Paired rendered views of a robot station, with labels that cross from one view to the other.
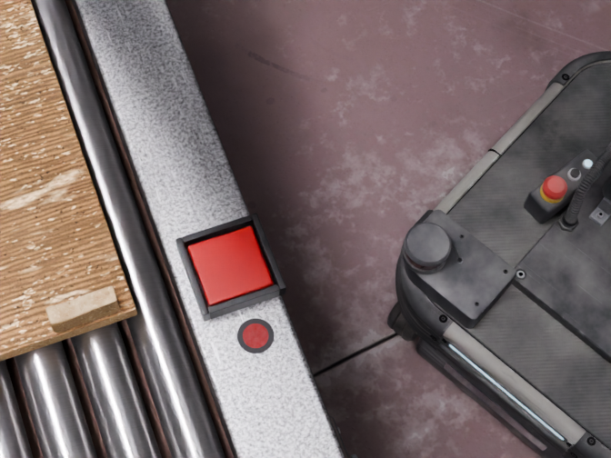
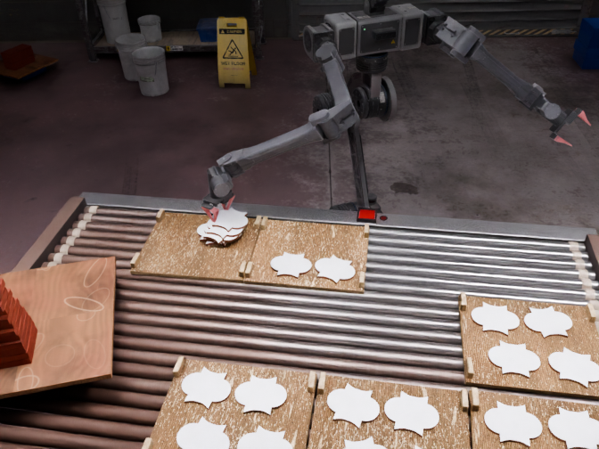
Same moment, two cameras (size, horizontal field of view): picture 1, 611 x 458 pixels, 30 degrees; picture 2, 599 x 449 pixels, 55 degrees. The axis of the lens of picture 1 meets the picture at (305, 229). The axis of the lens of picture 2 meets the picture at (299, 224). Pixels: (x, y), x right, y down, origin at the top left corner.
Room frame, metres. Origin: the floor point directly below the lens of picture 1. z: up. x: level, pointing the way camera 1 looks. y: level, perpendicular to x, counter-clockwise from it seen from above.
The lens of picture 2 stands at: (-0.49, 1.70, 2.31)
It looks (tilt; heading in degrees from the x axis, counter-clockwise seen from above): 38 degrees down; 306
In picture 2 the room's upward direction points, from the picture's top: 2 degrees counter-clockwise
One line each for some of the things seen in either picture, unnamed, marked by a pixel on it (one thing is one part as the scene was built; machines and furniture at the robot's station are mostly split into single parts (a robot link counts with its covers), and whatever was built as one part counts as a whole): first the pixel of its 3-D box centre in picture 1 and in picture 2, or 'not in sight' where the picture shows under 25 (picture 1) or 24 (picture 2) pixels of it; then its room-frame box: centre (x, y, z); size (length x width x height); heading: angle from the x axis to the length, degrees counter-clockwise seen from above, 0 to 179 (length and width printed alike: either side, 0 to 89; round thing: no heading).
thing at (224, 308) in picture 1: (230, 266); (366, 215); (0.37, 0.06, 0.92); 0.08 x 0.08 x 0.02; 26
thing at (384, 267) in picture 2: not in sight; (313, 263); (0.40, 0.39, 0.90); 1.95 x 0.05 x 0.05; 26
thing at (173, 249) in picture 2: not in sight; (200, 245); (0.79, 0.57, 0.93); 0.41 x 0.35 x 0.02; 27
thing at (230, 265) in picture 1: (230, 266); (366, 215); (0.37, 0.06, 0.92); 0.06 x 0.06 x 0.01; 26
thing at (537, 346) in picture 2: not in sight; (532, 340); (-0.37, 0.36, 0.94); 0.41 x 0.35 x 0.04; 26
